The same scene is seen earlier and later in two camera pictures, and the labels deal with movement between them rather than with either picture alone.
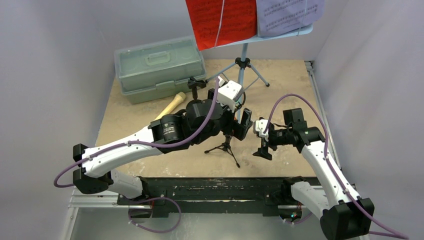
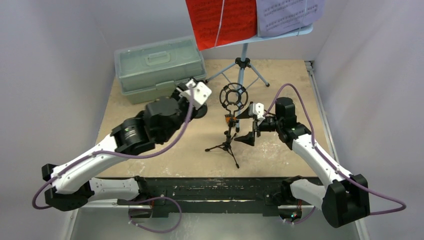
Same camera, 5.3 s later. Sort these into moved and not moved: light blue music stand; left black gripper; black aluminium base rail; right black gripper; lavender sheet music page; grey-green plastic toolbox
Moved: left black gripper; right black gripper
Not moved: lavender sheet music page; light blue music stand; black aluminium base rail; grey-green plastic toolbox
